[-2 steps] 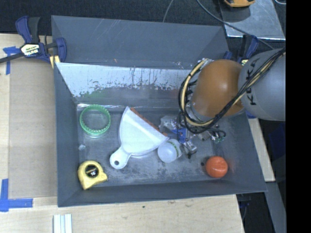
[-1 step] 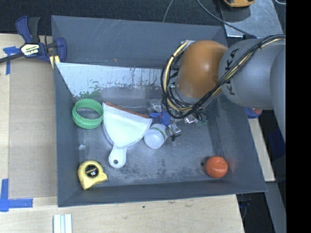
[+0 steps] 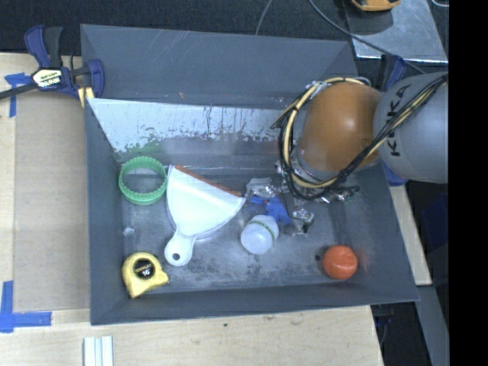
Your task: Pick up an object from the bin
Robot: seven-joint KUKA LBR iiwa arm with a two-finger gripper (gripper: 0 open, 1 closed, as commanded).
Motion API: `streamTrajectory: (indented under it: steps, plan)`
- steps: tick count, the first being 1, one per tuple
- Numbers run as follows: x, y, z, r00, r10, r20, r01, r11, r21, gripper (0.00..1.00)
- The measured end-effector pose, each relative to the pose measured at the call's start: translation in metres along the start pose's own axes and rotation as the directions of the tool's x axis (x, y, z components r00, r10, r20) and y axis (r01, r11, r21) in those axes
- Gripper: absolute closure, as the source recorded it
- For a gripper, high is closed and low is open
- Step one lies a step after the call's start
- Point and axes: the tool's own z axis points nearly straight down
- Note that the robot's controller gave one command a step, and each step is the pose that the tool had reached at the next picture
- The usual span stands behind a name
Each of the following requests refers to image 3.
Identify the orange ball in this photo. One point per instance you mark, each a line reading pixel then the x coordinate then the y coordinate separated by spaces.
pixel 340 262

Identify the white plastic bottle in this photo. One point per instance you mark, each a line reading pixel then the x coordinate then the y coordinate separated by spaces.
pixel 259 235

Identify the yellow tape measure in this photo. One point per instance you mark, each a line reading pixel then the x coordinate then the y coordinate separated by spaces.
pixel 143 275

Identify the white dustpan with orange edge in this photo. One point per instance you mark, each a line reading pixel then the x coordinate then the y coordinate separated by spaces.
pixel 198 204

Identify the grey metal bin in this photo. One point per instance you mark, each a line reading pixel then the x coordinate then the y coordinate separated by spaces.
pixel 213 67

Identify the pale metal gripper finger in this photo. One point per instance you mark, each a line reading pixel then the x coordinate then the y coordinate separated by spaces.
pixel 303 219
pixel 262 189

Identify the blue plastic toy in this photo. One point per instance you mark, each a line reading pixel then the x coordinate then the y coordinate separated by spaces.
pixel 275 208

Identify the pale wood flat board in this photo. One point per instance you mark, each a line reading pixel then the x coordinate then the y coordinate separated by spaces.
pixel 49 204

